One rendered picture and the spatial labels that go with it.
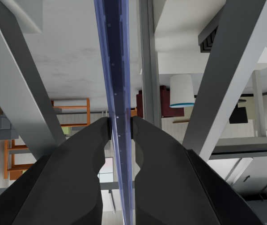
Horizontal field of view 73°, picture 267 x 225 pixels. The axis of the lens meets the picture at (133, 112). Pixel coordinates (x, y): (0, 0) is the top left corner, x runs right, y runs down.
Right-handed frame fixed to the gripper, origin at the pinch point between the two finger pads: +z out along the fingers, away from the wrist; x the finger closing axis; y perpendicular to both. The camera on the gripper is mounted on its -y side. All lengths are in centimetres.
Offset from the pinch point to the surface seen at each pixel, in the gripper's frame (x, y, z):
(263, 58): 15.1, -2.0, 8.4
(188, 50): 25, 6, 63
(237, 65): 11.7, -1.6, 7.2
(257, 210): 28.5, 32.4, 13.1
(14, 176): -310, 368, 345
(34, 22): -8.0, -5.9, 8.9
